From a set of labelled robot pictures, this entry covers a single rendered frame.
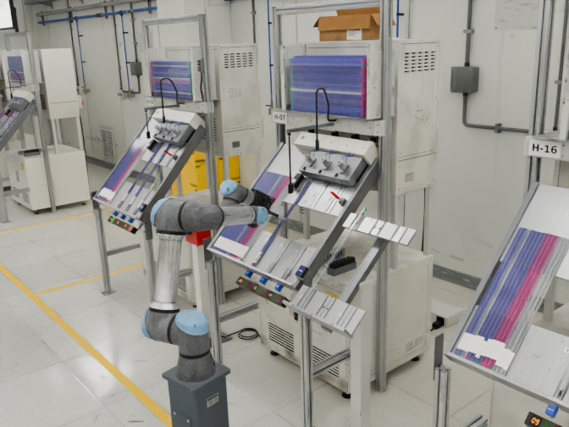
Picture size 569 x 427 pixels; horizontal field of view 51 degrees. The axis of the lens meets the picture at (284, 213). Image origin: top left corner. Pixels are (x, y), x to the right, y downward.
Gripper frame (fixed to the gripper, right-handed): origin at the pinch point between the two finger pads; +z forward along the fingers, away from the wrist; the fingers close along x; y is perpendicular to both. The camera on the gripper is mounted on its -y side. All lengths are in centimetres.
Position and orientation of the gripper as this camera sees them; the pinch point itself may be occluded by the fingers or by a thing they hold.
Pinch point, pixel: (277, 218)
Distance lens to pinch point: 282.6
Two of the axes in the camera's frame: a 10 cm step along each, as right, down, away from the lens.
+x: -6.4, -2.0, 7.4
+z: 6.6, 3.5, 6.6
